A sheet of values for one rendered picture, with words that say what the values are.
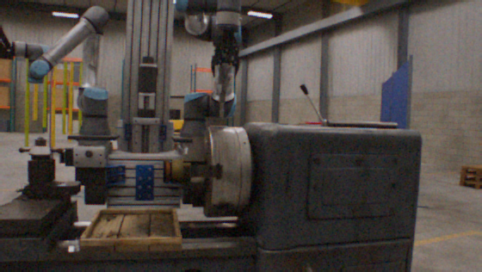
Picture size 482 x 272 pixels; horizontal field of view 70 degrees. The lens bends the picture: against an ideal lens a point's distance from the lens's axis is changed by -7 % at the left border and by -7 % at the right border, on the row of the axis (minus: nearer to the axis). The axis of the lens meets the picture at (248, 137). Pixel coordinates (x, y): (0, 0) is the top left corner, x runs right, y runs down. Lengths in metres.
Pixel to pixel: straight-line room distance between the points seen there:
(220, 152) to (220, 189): 0.11
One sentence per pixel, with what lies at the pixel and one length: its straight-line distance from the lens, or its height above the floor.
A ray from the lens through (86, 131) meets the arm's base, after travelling 1.84.
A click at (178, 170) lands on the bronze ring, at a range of 1.23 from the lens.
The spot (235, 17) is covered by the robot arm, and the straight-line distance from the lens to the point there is 1.17.
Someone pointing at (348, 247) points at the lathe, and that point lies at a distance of 1.27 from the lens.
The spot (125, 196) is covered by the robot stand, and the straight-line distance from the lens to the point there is 1.87.
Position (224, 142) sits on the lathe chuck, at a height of 1.19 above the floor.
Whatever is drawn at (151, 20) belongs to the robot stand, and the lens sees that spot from 2.08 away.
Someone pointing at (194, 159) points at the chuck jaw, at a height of 1.12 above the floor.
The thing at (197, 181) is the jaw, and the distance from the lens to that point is 1.28.
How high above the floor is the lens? 1.27
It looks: 3 degrees down
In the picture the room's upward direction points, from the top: 2 degrees clockwise
